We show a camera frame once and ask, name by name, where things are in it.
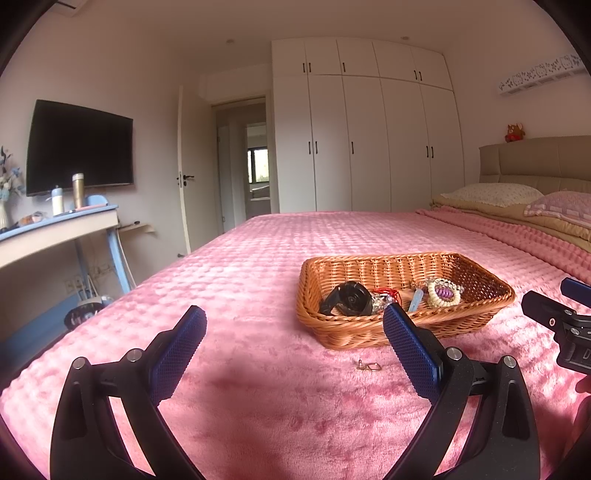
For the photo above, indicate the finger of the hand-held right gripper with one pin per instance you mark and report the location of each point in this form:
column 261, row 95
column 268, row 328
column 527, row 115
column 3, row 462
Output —
column 540, row 304
column 577, row 288

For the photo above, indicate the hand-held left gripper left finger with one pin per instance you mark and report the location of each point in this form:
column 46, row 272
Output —
column 180, row 355

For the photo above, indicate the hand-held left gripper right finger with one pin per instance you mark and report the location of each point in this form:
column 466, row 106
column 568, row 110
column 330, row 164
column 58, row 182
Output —
column 411, row 350

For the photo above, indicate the small metal clip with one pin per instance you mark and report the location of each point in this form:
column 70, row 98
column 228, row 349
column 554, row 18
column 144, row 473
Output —
column 369, row 367

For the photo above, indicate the blue cloud hair clip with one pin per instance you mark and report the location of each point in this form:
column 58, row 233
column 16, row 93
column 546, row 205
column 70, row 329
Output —
column 415, row 302

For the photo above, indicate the brown wicker basket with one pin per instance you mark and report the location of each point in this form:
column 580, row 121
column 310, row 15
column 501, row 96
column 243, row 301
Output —
column 351, row 332

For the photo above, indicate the black wrist watch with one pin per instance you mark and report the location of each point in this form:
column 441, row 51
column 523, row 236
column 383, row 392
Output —
column 351, row 297

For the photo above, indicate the person's right hand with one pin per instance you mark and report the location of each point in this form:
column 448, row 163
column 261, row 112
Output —
column 585, row 383

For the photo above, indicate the pink patterned pillow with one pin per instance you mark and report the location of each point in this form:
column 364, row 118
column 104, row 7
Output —
column 563, row 207

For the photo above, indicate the tan folded quilt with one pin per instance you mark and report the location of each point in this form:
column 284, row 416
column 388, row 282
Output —
column 498, row 212

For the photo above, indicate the black floor bin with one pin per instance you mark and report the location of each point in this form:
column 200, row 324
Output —
column 85, row 314

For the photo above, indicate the pink plush blanket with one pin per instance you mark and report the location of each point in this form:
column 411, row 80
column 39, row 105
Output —
column 258, row 277

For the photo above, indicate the white dotted pillow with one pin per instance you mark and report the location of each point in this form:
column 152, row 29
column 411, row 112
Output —
column 489, row 194

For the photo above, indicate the beige padded headboard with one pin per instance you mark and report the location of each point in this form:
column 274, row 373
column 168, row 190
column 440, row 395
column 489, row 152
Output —
column 540, row 159

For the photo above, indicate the red plush toy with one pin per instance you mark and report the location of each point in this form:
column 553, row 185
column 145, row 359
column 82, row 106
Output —
column 515, row 133

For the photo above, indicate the blue and white desk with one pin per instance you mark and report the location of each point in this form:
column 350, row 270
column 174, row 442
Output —
column 55, row 235

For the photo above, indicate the gold thermos flask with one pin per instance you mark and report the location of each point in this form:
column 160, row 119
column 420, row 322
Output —
column 78, row 191

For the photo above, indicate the white bottle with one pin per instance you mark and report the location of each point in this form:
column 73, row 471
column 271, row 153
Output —
column 57, row 203

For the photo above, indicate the clutter on desk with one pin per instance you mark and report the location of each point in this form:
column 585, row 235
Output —
column 30, row 219

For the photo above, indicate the window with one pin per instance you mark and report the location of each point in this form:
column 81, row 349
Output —
column 258, row 164

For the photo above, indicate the white room door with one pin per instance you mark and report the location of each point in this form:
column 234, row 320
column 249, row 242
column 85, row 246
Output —
column 184, row 138

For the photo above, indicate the white wardrobe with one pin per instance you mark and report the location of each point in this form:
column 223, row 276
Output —
column 364, row 138

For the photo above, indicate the vase of blue flowers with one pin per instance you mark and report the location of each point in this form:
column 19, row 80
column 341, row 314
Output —
column 7, row 184

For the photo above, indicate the small wooden wall shelf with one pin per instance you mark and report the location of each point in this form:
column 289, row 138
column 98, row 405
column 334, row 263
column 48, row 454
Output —
column 136, row 227

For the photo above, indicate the white carved wall shelf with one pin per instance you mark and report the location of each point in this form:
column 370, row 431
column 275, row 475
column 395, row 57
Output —
column 540, row 76

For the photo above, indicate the black wall television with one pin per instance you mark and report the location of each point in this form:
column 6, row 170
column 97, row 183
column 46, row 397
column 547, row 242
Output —
column 78, row 147

